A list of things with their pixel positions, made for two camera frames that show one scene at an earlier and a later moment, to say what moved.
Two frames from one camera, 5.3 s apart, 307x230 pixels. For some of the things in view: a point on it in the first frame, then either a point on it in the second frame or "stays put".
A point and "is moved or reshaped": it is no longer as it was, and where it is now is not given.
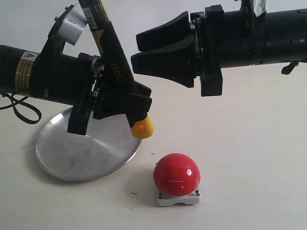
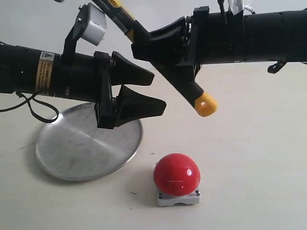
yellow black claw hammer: (134, 98) is moved or reshaped
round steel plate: (110, 142) stays put
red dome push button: (177, 177) stays put
